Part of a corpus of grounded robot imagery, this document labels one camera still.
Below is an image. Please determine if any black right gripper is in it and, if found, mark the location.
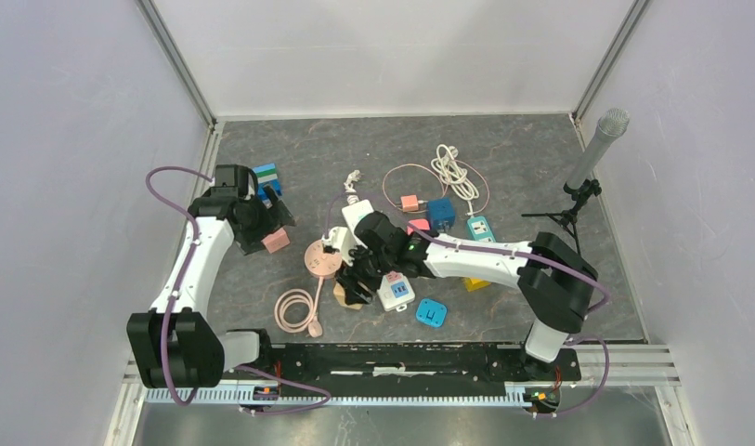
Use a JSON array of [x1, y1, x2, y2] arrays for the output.
[[335, 239, 396, 306]]

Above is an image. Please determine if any pink cube socket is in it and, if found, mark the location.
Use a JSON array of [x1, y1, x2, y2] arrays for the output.
[[262, 228, 291, 254]]

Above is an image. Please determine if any white long power strip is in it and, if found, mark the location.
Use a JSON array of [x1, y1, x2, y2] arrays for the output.
[[342, 198, 415, 312]]

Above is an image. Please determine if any orange usb charger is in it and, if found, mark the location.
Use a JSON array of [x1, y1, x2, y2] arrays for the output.
[[400, 195, 420, 213]]

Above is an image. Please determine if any orange cube socket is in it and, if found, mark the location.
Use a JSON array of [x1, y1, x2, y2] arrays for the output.
[[332, 281, 366, 311]]

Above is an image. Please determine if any dark blue cube socket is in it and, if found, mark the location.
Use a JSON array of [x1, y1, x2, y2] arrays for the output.
[[426, 197, 456, 232]]

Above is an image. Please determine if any pink round socket base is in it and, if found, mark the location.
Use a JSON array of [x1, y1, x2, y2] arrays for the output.
[[304, 240, 343, 279]]

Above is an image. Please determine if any blue plug adapter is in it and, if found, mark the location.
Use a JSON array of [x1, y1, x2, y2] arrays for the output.
[[415, 298, 448, 328]]

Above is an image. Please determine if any yellow cube socket adapter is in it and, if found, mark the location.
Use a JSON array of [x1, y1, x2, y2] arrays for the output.
[[462, 278, 490, 292]]

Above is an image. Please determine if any teal power strip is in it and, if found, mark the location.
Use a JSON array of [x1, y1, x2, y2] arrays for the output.
[[466, 216, 495, 243]]

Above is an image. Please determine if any pink plug adapter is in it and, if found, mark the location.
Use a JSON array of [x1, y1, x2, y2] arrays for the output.
[[406, 218, 431, 234]]

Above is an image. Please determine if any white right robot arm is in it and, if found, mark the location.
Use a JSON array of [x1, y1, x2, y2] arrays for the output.
[[322, 211, 604, 379]]

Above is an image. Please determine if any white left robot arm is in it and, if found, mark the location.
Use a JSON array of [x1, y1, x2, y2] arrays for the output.
[[126, 164, 295, 391]]

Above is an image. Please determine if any pink round plug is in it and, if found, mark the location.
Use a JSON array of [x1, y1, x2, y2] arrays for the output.
[[307, 321, 323, 338]]

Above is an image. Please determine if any blue green striped block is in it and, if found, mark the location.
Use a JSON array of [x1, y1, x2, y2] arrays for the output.
[[253, 164, 282, 202]]

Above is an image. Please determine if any black microphone tripod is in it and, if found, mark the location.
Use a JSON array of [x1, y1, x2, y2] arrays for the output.
[[521, 178, 602, 254]]

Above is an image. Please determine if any grey microphone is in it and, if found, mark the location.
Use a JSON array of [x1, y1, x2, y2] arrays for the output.
[[564, 108, 631, 193]]

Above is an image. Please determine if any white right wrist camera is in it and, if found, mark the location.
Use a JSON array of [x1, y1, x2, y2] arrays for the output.
[[321, 227, 358, 267]]

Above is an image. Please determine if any pink coiled power cable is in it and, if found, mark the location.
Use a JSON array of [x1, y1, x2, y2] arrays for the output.
[[273, 277, 326, 335]]

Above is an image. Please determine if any white power strip cable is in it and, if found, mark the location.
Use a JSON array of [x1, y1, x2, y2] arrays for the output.
[[429, 144, 480, 216]]

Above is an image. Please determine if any pink lightning charging cable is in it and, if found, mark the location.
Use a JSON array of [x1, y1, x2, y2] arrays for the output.
[[382, 161, 490, 216]]

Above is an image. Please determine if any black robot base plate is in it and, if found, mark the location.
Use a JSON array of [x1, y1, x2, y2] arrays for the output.
[[254, 342, 581, 398]]

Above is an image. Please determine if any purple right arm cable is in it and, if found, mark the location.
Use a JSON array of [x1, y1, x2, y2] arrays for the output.
[[321, 190, 612, 420]]

